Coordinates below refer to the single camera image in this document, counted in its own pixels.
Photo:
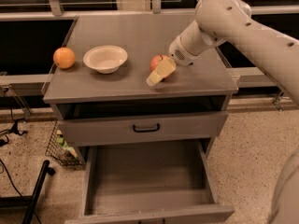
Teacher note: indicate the black wire basket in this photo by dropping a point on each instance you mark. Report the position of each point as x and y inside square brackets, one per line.
[60, 151]

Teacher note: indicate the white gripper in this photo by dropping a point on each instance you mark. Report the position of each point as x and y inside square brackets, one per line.
[177, 54]

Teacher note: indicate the grey top drawer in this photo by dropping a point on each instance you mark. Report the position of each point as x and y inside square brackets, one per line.
[118, 130]

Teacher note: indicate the metal window railing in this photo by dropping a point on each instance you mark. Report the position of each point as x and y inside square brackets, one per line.
[124, 8]

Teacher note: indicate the black drawer handle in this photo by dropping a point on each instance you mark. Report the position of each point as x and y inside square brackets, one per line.
[146, 129]

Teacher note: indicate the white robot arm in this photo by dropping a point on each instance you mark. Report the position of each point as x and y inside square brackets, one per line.
[275, 54]

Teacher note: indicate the white bowl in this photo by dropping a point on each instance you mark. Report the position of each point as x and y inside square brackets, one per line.
[105, 59]

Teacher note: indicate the open grey middle drawer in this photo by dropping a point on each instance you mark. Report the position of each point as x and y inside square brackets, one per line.
[150, 183]

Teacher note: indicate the black stand leg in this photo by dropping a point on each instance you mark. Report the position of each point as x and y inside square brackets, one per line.
[29, 202]

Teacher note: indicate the orange fruit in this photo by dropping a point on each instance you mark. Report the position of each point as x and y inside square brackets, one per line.
[64, 57]

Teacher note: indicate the grey drawer cabinet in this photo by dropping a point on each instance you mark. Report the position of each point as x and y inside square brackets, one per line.
[81, 93]

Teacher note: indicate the red apple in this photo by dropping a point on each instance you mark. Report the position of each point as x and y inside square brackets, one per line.
[162, 66]

